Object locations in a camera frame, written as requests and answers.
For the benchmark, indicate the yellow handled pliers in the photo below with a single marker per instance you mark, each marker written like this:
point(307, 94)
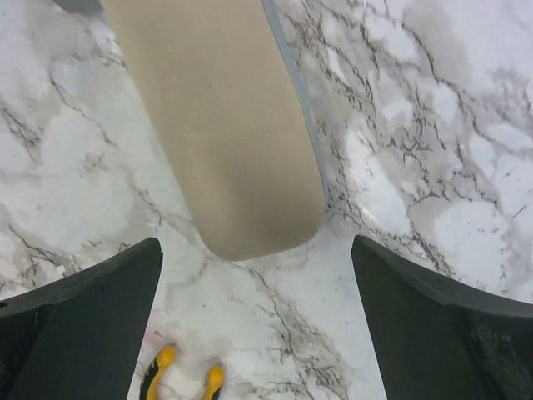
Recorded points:
point(164, 370)

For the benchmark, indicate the beige umbrella case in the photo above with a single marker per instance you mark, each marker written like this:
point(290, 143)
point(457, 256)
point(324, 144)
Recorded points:
point(225, 100)

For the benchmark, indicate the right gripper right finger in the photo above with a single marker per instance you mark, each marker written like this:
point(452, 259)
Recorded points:
point(436, 338)

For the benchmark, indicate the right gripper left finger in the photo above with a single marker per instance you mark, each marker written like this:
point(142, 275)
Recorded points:
point(79, 337)

